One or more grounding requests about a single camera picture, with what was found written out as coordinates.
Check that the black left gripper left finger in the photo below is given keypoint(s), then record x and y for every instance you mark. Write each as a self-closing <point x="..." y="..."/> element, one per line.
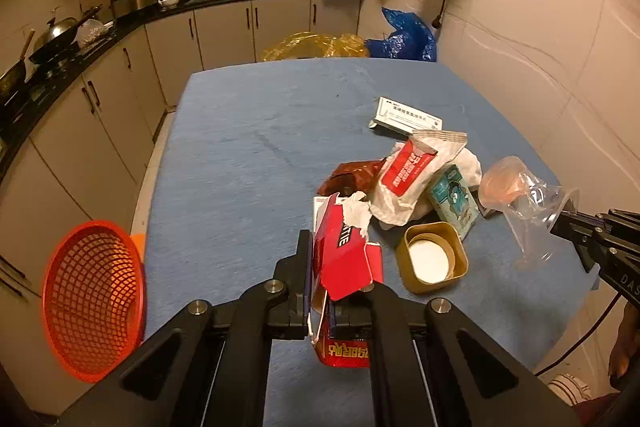
<point x="208" y="365"/>

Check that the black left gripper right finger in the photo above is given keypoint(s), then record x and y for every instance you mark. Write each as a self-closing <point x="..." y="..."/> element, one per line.
<point x="431" y="365"/>

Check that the clear plastic cup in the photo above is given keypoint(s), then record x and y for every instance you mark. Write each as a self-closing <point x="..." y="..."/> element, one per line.
<point x="530" y="205"/>

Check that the gold square tin container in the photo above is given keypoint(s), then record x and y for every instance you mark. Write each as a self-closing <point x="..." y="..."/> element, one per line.
<point x="430" y="257"/>

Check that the red torn cardboard box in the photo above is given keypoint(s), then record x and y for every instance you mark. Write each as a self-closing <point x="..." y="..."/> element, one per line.
<point x="343" y="261"/>

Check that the dark red foil wrapper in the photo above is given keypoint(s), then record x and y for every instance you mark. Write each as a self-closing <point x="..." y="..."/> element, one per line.
<point x="351" y="177"/>

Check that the orange plastic mesh basket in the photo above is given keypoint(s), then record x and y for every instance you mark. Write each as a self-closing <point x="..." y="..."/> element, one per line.
<point x="93" y="300"/>

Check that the teal cartoon tissue pack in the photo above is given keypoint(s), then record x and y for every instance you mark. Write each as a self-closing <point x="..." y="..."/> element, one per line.
<point x="452" y="200"/>

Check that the red white paper food bag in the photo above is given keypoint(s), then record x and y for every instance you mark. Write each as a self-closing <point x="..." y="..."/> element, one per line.
<point x="406" y="173"/>

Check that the blue table cloth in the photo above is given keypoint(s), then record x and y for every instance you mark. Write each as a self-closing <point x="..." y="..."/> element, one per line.
<point x="247" y="150"/>

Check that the white medicine box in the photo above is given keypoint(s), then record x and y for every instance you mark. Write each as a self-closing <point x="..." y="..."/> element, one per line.
<point x="401" y="118"/>

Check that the blue plastic bag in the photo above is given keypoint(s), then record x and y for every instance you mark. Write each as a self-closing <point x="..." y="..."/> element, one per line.
<point x="411" y="39"/>

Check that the yellow plastic bag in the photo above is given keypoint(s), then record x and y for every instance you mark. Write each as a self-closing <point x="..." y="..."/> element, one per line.
<point x="306" y="44"/>

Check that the black wok with lid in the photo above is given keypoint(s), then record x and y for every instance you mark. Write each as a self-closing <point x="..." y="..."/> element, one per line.
<point x="58" y="37"/>

